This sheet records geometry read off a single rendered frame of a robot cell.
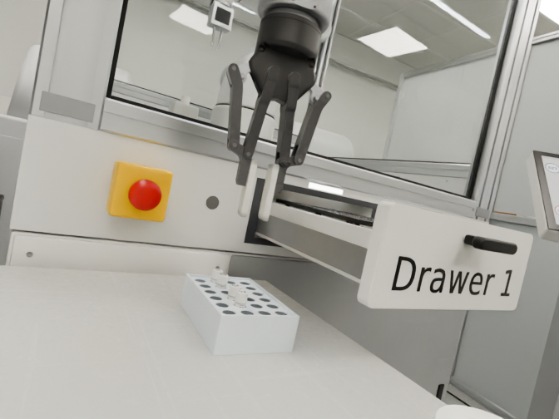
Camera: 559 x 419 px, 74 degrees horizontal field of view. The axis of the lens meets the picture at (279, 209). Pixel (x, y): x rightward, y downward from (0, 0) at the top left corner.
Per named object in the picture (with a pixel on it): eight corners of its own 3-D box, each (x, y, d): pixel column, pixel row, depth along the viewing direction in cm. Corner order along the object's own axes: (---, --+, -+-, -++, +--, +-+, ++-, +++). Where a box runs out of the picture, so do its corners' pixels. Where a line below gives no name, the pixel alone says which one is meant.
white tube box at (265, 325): (292, 352, 37) (299, 316, 37) (212, 356, 33) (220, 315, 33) (244, 306, 48) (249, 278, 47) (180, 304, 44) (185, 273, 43)
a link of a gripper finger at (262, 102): (283, 68, 43) (271, 63, 42) (252, 160, 43) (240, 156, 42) (274, 76, 46) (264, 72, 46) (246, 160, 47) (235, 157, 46)
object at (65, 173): (476, 275, 98) (489, 222, 97) (8, 229, 46) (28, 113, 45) (291, 216, 180) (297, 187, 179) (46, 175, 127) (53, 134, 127)
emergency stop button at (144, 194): (159, 214, 47) (165, 183, 47) (126, 209, 45) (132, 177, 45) (155, 209, 50) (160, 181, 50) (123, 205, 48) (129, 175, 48)
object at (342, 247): (499, 295, 52) (509, 253, 52) (368, 288, 39) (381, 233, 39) (328, 236, 87) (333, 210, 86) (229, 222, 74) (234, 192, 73)
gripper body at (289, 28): (264, -1, 40) (247, 85, 40) (336, 24, 42) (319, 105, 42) (252, 25, 47) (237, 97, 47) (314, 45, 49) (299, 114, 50)
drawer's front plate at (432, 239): (516, 311, 52) (534, 234, 51) (366, 308, 37) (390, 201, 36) (503, 306, 53) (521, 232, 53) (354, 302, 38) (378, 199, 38)
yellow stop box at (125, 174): (165, 224, 50) (175, 172, 50) (108, 216, 47) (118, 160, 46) (157, 218, 55) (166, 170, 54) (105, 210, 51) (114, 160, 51)
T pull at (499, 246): (516, 255, 43) (519, 244, 43) (480, 249, 39) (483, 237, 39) (486, 248, 46) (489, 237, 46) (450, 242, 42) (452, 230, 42)
